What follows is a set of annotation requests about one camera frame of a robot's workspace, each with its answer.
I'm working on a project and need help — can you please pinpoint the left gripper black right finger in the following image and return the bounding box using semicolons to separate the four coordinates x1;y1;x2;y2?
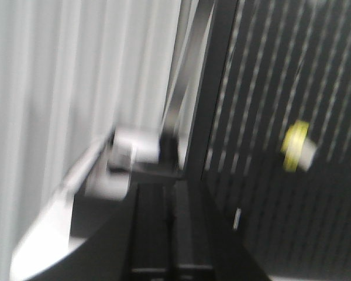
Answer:
174;181;215;280

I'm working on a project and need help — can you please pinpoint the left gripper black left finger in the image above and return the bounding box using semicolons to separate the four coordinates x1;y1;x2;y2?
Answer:
129;173;174;280

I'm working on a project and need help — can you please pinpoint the black perforated pegboard panel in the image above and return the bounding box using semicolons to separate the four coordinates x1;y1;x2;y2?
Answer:
187;1;351;280

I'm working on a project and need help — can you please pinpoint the grey curtain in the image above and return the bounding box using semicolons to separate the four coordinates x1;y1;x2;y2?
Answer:
0;1;196;280

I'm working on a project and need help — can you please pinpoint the yellow toggle switch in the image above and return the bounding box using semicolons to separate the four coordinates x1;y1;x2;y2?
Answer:
281;120;317;172

